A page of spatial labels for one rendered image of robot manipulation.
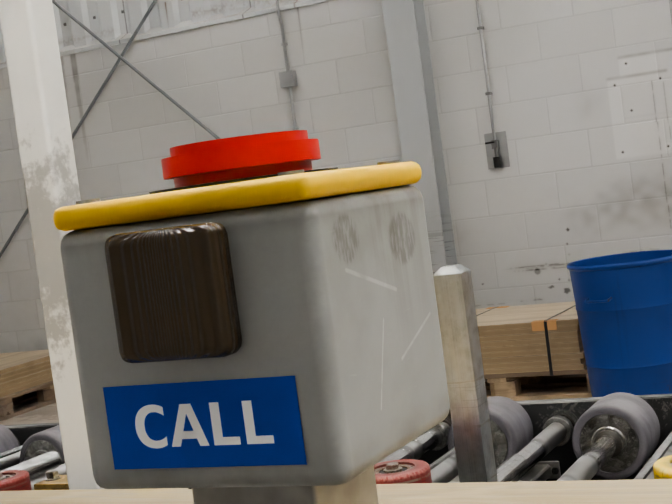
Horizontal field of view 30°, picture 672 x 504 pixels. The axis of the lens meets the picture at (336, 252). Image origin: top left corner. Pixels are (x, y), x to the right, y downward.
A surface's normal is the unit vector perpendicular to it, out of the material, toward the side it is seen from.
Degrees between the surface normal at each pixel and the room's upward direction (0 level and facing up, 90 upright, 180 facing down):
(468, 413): 90
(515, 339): 90
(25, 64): 90
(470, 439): 90
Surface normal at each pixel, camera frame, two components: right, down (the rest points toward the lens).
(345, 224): 0.90, -0.10
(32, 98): -0.43, 0.11
